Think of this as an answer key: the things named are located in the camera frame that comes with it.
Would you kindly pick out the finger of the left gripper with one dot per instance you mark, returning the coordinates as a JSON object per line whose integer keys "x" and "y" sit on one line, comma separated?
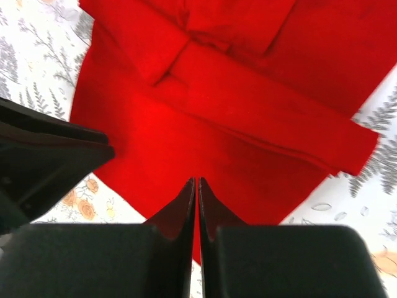
{"x": 42, "y": 159}

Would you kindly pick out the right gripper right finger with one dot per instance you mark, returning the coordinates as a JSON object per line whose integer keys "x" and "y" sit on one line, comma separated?
{"x": 242, "y": 260}

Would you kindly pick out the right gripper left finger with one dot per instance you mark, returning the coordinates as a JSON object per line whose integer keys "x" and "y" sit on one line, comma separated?
{"x": 151, "y": 259}

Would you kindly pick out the red t shirt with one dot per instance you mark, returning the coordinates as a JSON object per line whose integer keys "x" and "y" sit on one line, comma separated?
{"x": 257, "y": 97}

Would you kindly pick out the floral table mat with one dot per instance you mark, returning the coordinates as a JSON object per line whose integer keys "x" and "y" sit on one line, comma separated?
{"x": 42, "y": 46}

